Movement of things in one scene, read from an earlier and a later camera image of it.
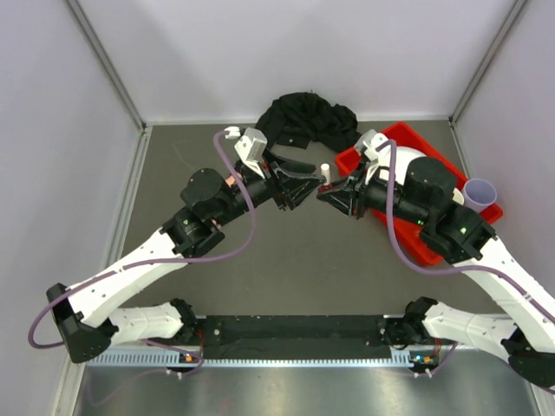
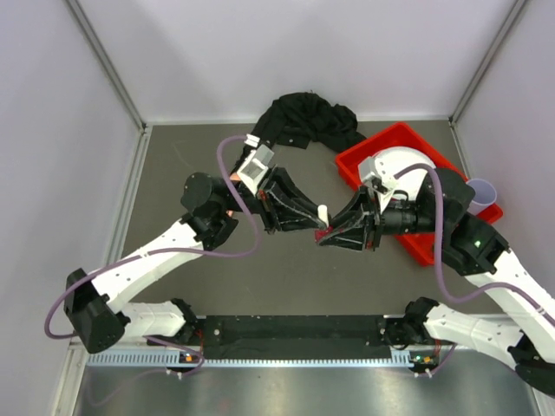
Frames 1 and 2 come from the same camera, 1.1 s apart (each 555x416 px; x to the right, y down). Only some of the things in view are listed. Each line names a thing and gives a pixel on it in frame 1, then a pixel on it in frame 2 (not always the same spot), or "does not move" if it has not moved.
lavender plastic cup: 478,194 does not move
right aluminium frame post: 512,16 does not move
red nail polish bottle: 325,187 -> 321,233
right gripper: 349,196 -> 366,207
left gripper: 293,190 -> 282,207
